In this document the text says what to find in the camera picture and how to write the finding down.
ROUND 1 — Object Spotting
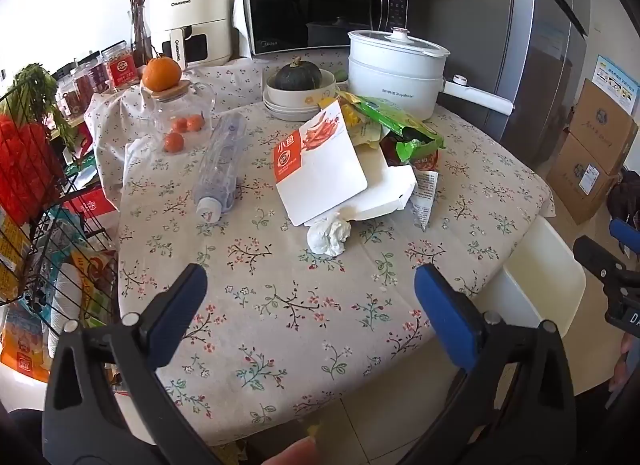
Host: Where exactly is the white printed wrapper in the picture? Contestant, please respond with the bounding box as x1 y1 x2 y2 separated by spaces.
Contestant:
409 170 441 232

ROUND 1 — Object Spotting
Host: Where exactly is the white air fryer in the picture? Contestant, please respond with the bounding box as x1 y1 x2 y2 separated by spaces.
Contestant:
149 0 234 68

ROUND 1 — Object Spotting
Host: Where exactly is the person's left hand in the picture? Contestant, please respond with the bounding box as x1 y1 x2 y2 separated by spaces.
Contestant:
262 437 321 465

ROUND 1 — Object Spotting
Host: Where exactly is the white tissue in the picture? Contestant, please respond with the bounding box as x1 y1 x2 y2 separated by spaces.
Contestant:
306 212 353 256

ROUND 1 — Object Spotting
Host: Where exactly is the green snack bag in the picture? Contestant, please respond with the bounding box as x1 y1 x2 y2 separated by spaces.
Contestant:
350 94 446 164

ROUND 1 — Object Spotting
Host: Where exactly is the blue wall poster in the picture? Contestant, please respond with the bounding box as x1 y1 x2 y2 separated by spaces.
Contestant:
591 55 640 116

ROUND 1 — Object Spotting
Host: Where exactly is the dark bag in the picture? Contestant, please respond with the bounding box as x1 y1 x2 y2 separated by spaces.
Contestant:
606 179 640 230

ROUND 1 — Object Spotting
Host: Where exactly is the large orange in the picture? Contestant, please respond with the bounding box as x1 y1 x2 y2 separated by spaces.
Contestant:
142 57 182 93

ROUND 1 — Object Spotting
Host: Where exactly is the grey refrigerator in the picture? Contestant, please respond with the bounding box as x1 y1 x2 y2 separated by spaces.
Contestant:
433 0 591 168

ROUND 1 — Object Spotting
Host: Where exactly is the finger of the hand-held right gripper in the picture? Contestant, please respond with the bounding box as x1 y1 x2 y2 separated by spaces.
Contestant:
609 218 640 247
573 236 640 291

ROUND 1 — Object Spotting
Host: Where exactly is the red mesh bag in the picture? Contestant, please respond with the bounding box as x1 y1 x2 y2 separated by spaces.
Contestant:
0 114 67 226

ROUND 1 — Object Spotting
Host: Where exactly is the person's right hand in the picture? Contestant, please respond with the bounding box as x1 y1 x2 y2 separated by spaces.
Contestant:
606 331 640 411

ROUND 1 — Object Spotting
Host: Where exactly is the glass vase with bare branches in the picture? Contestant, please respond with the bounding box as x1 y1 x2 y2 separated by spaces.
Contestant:
115 0 167 66

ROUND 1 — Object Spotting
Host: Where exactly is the yellow wrapper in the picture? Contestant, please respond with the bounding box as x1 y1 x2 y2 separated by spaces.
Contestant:
336 91 383 150

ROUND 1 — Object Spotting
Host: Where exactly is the dark green squash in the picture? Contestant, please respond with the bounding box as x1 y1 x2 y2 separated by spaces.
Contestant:
273 57 324 92

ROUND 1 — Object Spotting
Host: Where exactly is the red flat box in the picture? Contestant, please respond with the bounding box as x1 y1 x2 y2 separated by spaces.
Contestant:
64 187 117 216

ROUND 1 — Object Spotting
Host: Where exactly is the white trash bin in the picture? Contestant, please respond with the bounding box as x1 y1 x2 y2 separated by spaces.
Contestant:
472 215 587 342

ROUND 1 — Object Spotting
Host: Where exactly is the black wire rack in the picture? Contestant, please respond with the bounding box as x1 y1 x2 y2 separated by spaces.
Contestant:
0 79 123 341

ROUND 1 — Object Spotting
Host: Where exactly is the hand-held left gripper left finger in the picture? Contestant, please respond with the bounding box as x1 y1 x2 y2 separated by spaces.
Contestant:
42 263 221 465

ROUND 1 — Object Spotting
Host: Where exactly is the brown cardboard box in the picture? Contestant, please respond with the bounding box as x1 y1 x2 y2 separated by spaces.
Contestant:
545 131 627 226
569 78 640 176

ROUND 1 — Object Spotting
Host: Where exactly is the plain white cardboard box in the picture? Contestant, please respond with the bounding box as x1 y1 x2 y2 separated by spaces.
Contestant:
320 144 417 222

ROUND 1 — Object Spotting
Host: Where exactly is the red and white food box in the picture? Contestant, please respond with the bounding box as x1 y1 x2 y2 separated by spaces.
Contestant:
272 100 369 227

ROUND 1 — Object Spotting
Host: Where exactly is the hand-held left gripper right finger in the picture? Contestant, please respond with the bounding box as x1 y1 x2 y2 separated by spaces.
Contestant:
400 264 601 465

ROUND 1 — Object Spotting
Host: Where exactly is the white electric pot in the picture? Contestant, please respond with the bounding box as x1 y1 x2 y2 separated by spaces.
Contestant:
347 27 515 121

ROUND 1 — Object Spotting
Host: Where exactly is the green leafy vegetable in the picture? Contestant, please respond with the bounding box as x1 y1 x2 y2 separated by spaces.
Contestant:
9 63 78 152

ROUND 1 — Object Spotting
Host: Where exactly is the stack of white bowls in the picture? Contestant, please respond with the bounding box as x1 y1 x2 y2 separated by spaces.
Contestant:
263 68 337 122

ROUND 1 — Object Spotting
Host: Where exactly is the black and white microwave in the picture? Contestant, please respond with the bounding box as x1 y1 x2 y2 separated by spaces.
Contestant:
242 0 412 58

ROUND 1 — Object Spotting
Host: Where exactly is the red label jar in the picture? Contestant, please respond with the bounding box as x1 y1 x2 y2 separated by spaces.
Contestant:
70 51 110 100
101 40 139 92

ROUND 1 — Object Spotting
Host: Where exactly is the glass jar with wooden lid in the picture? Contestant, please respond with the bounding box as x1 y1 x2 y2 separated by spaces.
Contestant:
149 79 217 156

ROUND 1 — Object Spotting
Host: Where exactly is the orange printed bag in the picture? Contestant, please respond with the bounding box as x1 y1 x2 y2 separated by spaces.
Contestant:
0 295 53 382

